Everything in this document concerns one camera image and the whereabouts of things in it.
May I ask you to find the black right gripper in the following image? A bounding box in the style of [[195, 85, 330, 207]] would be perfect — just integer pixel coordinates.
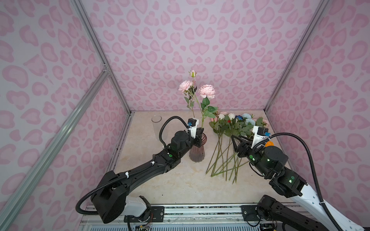
[[230, 134, 273, 178]]

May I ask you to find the pink peony stem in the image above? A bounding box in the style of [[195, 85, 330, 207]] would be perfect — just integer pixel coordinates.
[[178, 70, 218, 127]]

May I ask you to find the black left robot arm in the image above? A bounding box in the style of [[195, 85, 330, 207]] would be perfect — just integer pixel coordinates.
[[90, 128, 204, 224]]

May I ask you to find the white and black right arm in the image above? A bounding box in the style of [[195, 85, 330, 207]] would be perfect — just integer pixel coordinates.
[[231, 132, 364, 231]]

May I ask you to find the pink ribbed glass vase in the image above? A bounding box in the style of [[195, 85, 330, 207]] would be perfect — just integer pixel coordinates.
[[189, 134, 207, 163]]

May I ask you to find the tall clear ribbed glass vase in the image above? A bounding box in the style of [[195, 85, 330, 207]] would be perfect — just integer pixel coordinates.
[[151, 115, 162, 123]]

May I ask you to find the white rose spray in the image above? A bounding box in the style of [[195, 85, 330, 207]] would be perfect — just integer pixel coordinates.
[[218, 112, 236, 121]]

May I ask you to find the light blue flower spray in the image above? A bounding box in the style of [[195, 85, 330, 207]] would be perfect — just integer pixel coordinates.
[[242, 113, 256, 126]]

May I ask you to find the pile of green flower stems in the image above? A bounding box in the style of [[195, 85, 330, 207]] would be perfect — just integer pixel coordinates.
[[206, 114, 267, 183]]

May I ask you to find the orange flower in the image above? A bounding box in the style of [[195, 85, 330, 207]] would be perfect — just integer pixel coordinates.
[[265, 141, 274, 147]]

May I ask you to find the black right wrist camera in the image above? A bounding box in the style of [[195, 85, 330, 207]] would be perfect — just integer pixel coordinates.
[[251, 126, 271, 148]]

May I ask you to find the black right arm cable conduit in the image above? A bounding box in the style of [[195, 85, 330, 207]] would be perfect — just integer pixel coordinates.
[[254, 132, 345, 231]]

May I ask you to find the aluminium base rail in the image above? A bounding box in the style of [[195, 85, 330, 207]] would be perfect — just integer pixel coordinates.
[[77, 202, 327, 231]]

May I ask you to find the aluminium frame corner post left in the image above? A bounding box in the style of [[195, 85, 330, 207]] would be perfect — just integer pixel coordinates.
[[70, 0, 132, 115]]

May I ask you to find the aluminium frame post right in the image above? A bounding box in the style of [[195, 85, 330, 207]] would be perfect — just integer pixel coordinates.
[[264, 0, 331, 114]]

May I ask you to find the aluminium diagonal frame bar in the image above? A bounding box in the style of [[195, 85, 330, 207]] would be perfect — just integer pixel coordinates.
[[0, 67, 110, 229]]

